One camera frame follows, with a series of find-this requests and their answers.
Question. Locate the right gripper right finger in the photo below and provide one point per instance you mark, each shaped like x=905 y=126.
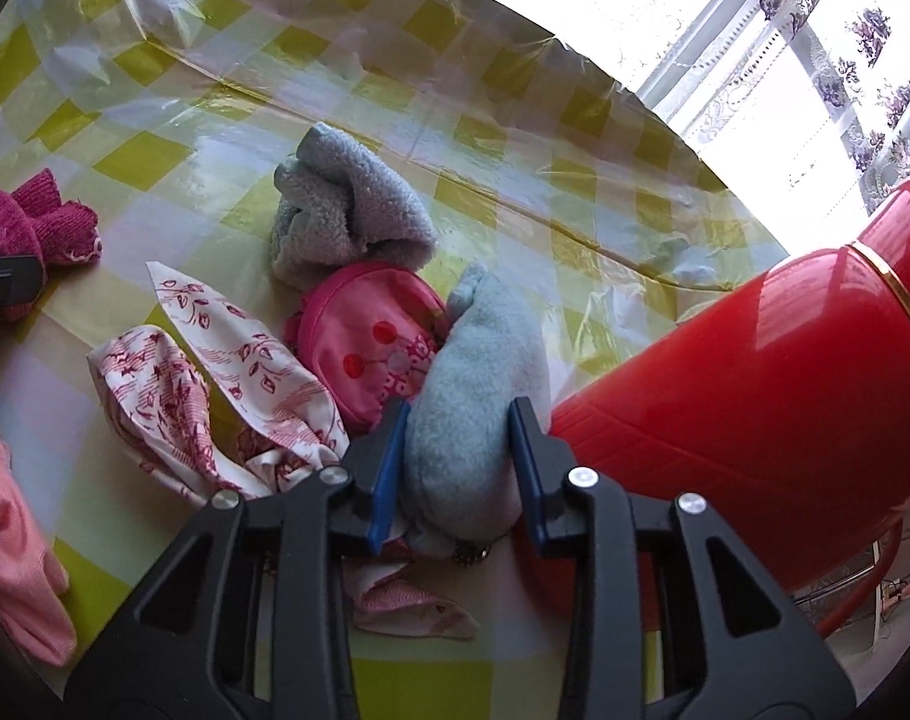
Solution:
x=673 y=616

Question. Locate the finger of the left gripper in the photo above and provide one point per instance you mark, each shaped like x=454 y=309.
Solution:
x=21 y=280

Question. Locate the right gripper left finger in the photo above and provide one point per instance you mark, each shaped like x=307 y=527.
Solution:
x=243 y=616

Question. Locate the magenta knitted glove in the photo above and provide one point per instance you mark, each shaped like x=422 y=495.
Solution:
x=35 y=220

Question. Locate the pink fleece cloth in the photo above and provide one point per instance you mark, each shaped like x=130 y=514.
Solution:
x=32 y=580

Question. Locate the white red floral cloth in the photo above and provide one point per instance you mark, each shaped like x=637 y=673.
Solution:
x=209 y=400

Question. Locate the light blue plush toy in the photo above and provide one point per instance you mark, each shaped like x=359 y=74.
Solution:
x=459 y=478

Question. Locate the grey-blue towel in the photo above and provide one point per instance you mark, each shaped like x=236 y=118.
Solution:
x=339 y=204

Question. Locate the pink cherry pouch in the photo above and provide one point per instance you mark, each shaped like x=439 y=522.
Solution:
x=369 y=333

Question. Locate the green checkered plastic tablecloth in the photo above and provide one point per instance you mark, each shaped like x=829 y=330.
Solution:
x=168 y=117

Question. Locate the red plastic thermos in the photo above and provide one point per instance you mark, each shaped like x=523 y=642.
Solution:
x=785 y=403

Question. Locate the floral sheer curtain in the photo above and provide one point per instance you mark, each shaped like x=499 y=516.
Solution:
x=816 y=90

